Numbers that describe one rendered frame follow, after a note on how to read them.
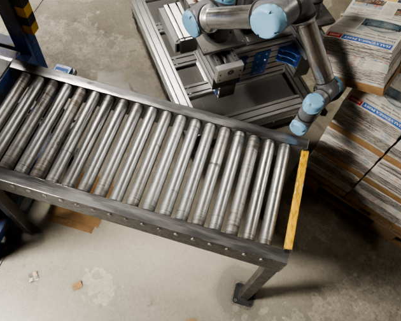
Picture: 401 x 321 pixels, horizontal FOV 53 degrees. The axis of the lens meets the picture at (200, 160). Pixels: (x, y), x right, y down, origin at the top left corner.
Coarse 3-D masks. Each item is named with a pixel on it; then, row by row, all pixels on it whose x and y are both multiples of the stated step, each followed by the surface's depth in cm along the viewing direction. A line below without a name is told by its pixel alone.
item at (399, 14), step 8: (360, 0) 177; (368, 0) 176; (376, 0) 175; (384, 0) 173; (392, 0) 172; (400, 0) 171; (352, 8) 176; (360, 8) 174; (368, 8) 173; (376, 8) 172; (384, 8) 171; (392, 8) 169; (400, 8) 168; (376, 16) 169; (384, 16) 168; (392, 16) 167; (400, 16) 166
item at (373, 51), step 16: (336, 32) 166; (352, 32) 164; (368, 32) 162; (384, 32) 161; (400, 32) 159; (336, 48) 167; (352, 48) 162; (368, 48) 158; (384, 48) 154; (400, 48) 163; (336, 64) 173; (352, 64) 168; (368, 64) 163; (384, 64) 159; (368, 80) 168; (384, 80) 164
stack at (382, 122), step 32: (352, 96) 178; (384, 96) 179; (352, 128) 188; (384, 128) 175; (320, 160) 221; (352, 160) 204; (384, 160) 190; (320, 192) 244; (352, 192) 223; (384, 224) 227
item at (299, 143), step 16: (16, 64) 177; (32, 64) 177; (16, 80) 184; (32, 80) 180; (48, 80) 176; (64, 80) 174; (80, 80) 175; (128, 96) 173; (144, 96) 173; (128, 112) 181; (144, 112) 177; (160, 112) 173; (176, 112) 170; (192, 112) 171; (208, 112) 172; (240, 128) 169; (256, 128) 169; (288, 144) 167; (304, 144) 167
